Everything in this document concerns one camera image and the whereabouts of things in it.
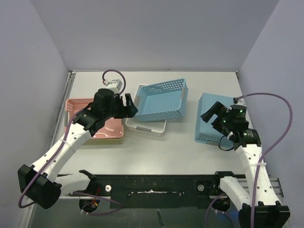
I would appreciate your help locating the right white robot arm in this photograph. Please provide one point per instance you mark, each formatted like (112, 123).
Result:
(259, 206)

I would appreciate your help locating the yellow plastic basket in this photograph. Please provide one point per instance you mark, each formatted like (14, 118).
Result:
(111, 133)

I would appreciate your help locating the white plastic basket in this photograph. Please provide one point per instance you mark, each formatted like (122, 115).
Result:
(156, 128)

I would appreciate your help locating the black mounting base plate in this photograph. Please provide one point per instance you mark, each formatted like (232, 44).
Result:
(158, 191)

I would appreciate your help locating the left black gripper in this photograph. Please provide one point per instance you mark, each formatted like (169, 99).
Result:
(126, 111)

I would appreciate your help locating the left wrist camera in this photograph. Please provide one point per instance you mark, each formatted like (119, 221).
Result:
(114, 85)

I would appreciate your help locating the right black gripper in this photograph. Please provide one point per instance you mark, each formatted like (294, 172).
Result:
(216, 116)

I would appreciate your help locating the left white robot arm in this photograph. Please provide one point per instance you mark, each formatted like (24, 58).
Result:
(38, 181)

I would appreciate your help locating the blue plastic basket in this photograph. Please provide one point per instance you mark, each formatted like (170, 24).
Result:
(204, 132)
(161, 101)

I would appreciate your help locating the pink plastic basket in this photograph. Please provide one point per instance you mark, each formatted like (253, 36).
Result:
(74, 105)

